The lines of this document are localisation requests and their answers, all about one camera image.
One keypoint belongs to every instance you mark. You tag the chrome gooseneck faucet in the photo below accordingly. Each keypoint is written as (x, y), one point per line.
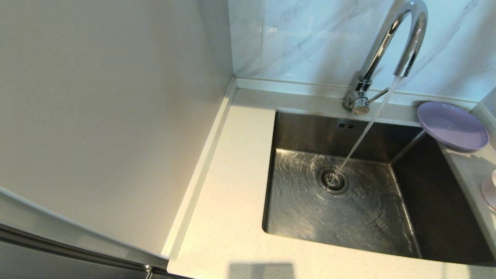
(387, 35)

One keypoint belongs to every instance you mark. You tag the purple plastic plate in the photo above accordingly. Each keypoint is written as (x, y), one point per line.
(452, 126)

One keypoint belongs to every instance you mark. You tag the pink plastic bowl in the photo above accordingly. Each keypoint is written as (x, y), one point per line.
(490, 192)

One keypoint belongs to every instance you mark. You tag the stainless steel sink basin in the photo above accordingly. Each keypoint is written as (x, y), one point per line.
(360, 224)

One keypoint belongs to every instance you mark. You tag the round metal drain strainer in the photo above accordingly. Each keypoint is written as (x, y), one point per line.
(332, 180)

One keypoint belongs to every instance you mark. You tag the tall cabinet unit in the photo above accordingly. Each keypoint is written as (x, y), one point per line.
(97, 116)

